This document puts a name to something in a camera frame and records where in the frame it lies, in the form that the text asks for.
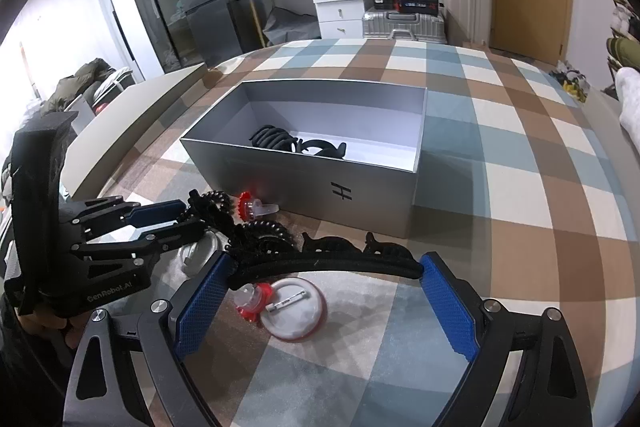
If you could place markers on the grey open storage box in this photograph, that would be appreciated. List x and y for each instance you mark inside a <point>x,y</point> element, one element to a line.
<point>357,157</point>

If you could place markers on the plaid bed cover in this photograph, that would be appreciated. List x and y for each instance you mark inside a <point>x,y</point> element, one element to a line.
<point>516,193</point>

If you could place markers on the black scrunchie in box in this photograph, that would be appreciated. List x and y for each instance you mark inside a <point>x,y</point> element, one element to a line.
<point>273,138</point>

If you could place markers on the person's left hand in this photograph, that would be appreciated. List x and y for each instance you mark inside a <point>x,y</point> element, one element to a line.
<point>43,322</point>

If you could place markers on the silver suitcase lying flat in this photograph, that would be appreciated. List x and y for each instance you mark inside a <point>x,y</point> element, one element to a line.
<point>394,25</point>

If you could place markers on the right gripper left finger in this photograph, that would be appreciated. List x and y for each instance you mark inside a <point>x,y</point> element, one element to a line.
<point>104,389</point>

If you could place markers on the silver round badge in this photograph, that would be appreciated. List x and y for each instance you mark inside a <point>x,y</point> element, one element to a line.
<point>194,256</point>

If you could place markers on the black hair clip band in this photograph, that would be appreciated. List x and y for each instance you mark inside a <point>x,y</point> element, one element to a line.
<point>257,260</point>

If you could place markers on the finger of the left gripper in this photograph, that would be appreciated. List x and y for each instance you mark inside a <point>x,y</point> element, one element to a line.
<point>155,212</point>
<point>158,241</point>

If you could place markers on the white round pin badge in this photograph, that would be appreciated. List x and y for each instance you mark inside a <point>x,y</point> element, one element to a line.
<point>295,309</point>

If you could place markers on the black red box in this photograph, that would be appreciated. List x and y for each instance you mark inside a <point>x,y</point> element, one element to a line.
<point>428,7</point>

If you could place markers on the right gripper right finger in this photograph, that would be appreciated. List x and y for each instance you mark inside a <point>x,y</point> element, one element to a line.
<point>550,387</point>

